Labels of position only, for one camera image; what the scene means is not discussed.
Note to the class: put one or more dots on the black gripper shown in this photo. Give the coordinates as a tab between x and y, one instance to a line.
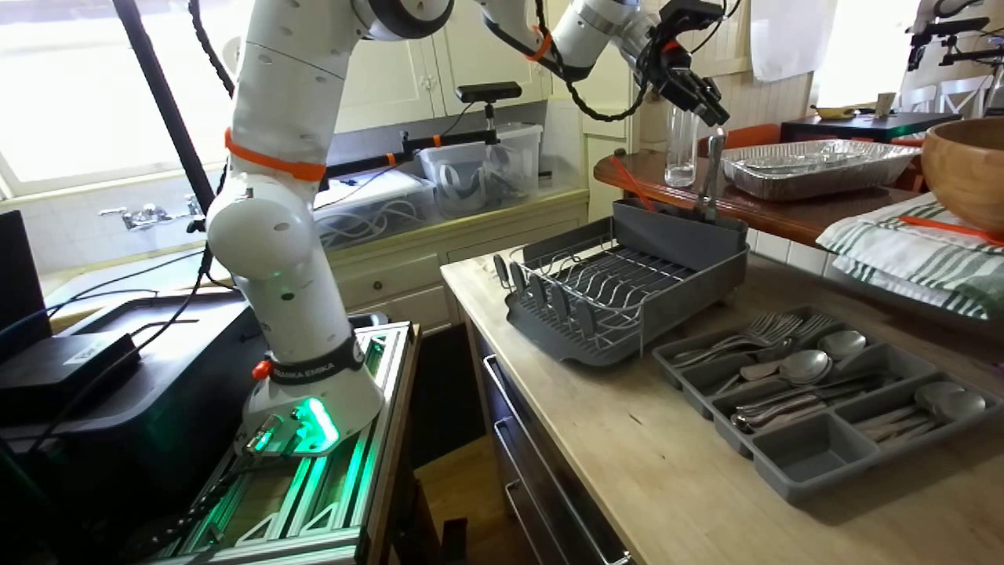
668	66

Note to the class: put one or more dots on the silver table knife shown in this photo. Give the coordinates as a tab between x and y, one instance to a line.
714	172

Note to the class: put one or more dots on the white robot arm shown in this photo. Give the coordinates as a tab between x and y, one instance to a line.
312	389

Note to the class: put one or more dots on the grey dish drying rack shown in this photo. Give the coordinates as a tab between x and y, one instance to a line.
608	289

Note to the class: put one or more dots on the clear drinking glass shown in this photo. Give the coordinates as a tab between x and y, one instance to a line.
680	149

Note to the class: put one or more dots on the large aluminium foil tray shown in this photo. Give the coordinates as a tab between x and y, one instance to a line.
802	169

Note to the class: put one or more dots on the clear plastic storage bin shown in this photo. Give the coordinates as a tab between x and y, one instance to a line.
484	172

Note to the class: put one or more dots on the wooden bowl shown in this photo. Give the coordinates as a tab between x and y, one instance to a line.
963	169

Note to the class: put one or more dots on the green striped dish towel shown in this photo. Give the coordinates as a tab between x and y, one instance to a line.
923	263

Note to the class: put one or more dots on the grey cutlery tray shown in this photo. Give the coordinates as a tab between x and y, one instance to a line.
814	398

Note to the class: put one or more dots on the orange spatula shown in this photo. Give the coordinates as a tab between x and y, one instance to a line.
954	231

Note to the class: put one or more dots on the black monitor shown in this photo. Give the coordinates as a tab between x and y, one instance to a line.
22	310

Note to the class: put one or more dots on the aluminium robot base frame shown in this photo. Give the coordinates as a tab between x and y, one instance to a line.
329	508

